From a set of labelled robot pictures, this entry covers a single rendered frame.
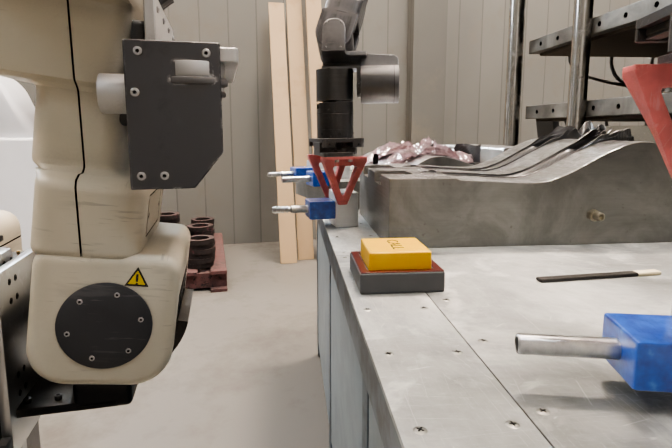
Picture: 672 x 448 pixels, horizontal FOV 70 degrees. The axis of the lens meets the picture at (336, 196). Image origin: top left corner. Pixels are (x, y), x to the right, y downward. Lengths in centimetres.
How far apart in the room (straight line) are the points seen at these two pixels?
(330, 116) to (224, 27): 338
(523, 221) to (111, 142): 52
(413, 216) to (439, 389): 34
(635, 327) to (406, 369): 13
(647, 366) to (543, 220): 39
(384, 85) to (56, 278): 49
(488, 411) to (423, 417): 4
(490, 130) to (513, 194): 402
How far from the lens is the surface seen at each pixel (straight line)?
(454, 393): 31
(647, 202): 76
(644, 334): 32
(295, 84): 374
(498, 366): 34
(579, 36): 174
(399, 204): 61
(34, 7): 65
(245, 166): 402
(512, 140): 206
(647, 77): 35
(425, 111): 423
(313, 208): 73
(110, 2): 63
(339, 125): 73
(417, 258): 46
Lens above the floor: 95
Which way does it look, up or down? 8 degrees down
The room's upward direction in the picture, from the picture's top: straight up
